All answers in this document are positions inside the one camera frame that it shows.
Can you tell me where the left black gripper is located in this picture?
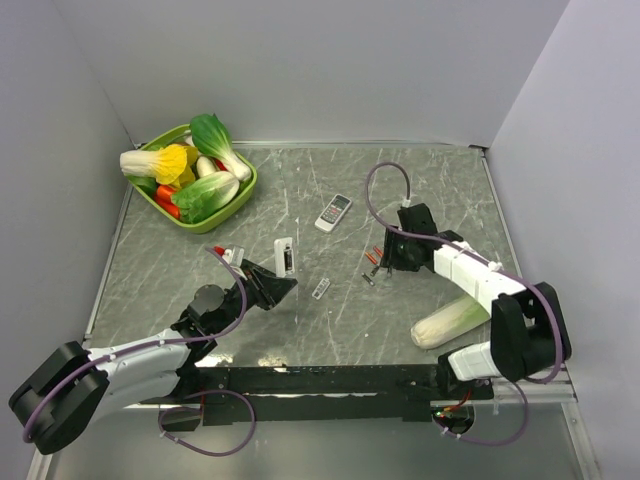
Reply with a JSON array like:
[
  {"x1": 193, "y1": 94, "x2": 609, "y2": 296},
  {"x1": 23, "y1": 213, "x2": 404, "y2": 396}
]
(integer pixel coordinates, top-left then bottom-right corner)
[{"x1": 210, "y1": 263, "x2": 297, "y2": 334}]

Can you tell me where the remote battery cover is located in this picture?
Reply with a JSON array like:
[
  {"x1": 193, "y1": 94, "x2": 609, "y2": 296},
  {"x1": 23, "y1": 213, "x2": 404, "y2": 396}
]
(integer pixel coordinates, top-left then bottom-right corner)
[{"x1": 312, "y1": 278, "x2": 331, "y2": 300}]

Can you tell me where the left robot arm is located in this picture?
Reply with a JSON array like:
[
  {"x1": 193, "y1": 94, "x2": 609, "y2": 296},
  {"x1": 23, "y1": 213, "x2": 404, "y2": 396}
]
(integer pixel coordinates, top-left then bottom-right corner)
[{"x1": 8, "y1": 260, "x2": 298, "y2": 455}]

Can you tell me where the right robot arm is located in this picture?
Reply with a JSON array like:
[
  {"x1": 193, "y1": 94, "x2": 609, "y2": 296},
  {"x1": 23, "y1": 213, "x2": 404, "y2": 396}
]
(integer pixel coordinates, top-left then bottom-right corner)
[{"x1": 382, "y1": 203, "x2": 572, "y2": 399}]

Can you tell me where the grey white remote control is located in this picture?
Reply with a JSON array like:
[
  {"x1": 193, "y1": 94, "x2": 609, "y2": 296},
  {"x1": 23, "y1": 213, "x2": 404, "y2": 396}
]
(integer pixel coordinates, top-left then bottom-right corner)
[{"x1": 314, "y1": 194, "x2": 353, "y2": 233}]

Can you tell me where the dark battery lowest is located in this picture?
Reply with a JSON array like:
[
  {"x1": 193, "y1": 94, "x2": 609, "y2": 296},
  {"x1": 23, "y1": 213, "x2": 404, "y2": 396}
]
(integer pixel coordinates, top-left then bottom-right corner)
[{"x1": 361, "y1": 273, "x2": 375, "y2": 287}]

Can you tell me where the white napa cabbage toy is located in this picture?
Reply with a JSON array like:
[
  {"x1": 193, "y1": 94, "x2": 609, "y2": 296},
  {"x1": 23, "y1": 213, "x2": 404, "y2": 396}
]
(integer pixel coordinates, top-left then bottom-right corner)
[{"x1": 410, "y1": 295, "x2": 489, "y2": 350}]

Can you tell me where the green plastic basket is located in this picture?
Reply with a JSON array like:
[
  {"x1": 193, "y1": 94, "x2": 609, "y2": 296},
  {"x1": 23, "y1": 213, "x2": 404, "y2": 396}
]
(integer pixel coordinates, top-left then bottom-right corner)
[{"x1": 129, "y1": 124, "x2": 258, "y2": 234}]

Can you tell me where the green lettuce cabbage toy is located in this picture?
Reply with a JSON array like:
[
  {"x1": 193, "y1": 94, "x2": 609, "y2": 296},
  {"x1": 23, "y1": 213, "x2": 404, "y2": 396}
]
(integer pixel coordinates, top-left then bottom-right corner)
[{"x1": 171, "y1": 171, "x2": 240, "y2": 224}]

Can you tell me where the black base bar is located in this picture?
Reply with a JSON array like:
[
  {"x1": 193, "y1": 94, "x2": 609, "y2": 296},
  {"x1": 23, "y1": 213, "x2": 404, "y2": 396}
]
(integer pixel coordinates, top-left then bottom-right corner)
[{"x1": 144, "y1": 364, "x2": 494, "y2": 426}]

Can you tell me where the white radish toy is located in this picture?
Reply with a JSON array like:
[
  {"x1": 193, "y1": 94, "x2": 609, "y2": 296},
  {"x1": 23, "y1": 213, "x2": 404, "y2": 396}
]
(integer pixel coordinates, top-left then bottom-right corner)
[{"x1": 196, "y1": 156, "x2": 218, "y2": 178}]

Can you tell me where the orange carrot toy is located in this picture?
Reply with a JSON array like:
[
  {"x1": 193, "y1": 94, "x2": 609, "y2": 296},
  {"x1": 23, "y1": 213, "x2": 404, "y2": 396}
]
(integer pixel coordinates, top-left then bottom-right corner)
[{"x1": 153, "y1": 185, "x2": 181, "y2": 220}]

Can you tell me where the yellow napa cabbage toy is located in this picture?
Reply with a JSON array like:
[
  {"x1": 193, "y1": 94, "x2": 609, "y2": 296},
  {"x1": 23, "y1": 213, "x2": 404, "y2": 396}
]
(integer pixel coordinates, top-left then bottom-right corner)
[{"x1": 119, "y1": 144, "x2": 198, "y2": 185}]

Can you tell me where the green bok choy toy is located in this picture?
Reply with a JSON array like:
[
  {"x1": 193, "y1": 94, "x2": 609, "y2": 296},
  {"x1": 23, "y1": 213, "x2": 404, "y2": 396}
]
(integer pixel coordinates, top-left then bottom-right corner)
[{"x1": 190, "y1": 114, "x2": 252, "y2": 182}]

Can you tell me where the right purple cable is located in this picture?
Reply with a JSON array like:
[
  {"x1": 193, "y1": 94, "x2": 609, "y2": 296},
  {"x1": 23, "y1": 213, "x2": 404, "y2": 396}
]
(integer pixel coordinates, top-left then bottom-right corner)
[{"x1": 364, "y1": 161, "x2": 566, "y2": 446}]

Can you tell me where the purple cable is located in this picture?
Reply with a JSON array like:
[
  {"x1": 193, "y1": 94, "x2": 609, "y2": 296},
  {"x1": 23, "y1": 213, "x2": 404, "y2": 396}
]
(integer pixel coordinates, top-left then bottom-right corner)
[
  {"x1": 364, "y1": 161, "x2": 566, "y2": 446},
  {"x1": 22, "y1": 248, "x2": 257, "y2": 456}
]

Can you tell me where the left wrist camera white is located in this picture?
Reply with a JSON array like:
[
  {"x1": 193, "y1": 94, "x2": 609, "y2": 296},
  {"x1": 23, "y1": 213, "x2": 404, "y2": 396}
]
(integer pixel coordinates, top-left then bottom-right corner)
[{"x1": 213, "y1": 246, "x2": 245, "y2": 268}]

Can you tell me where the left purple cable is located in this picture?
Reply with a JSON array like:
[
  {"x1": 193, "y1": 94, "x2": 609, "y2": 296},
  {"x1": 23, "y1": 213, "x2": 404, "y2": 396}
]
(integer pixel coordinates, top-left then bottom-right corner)
[{"x1": 22, "y1": 248, "x2": 257, "y2": 456}]

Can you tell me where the aluminium rail frame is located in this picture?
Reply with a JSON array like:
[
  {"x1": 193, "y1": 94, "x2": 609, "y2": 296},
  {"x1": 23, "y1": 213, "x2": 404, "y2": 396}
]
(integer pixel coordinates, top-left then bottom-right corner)
[{"x1": 119, "y1": 369, "x2": 579, "y2": 411}]

